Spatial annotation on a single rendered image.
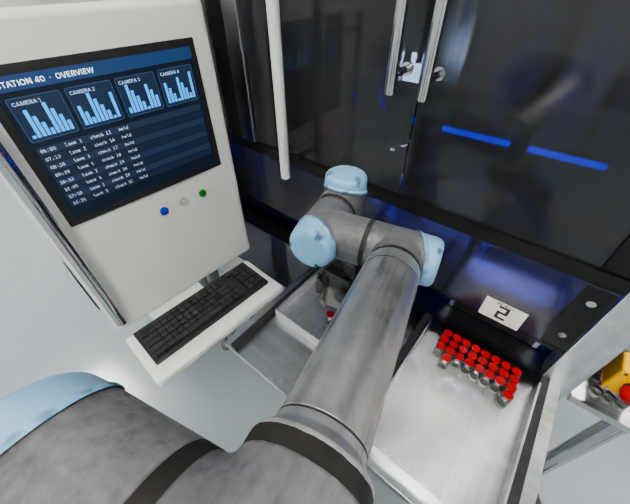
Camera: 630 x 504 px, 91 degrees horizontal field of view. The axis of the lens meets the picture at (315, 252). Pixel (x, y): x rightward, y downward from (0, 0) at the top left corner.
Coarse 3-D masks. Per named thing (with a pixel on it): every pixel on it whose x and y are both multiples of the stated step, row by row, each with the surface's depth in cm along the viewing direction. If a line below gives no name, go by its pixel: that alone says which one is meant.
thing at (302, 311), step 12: (312, 276) 93; (300, 288) 90; (312, 288) 93; (288, 300) 87; (300, 300) 90; (312, 300) 90; (276, 312) 84; (288, 312) 87; (300, 312) 87; (312, 312) 87; (324, 312) 87; (288, 324) 83; (300, 324) 84; (312, 324) 84; (324, 324) 84; (312, 336) 78
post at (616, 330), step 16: (624, 304) 53; (608, 320) 56; (624, 320) 55; (592, 336) 60; (608, 336) 58; (624, 336) 56; (576, 352) 64; (592, 352) 61; (608, 352) 59; (544, 368) 73; (560, 368) 68; (576, 368) 65; (592, 368) 63; (560, 384) 70; (576, 384) 68
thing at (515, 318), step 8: (488, 296) 70; (488, 304) 71; (496, 304) 69; (504, 304) 68; (480, 312) 73; (488, 312) 72; (504, 312) 69; (512, 312) 68; (520, 312) 67; (496, 320) 72; (504, 320) 70; (512, 320) 69; (520, 320) 68; (512, 328) 70
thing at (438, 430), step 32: (416, 352) 78; (416, 384) 72; (448, 384) 72; (384, 416) 67; (416, 416) 67; (448, 416) 67; (480, 416) 67; (512, 416) 67; (384, 448) 62; (416, 448) 62; (448, 448) 62; (480, 448) 62; (512, 448) 62; (416, 480) 56; (448, 480) 58; (480, 480) 58; (512, 480) 56
